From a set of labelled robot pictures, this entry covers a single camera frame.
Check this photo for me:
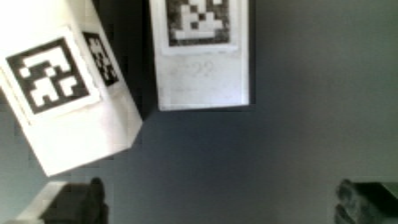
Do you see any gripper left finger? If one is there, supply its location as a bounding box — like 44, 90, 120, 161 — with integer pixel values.
15, 178, 108, 224

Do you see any paper sheet with markers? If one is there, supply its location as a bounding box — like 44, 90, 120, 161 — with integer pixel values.
149, 0, 248, 111

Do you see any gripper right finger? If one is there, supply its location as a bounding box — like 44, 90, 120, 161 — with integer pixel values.
333, 179, 398, 224

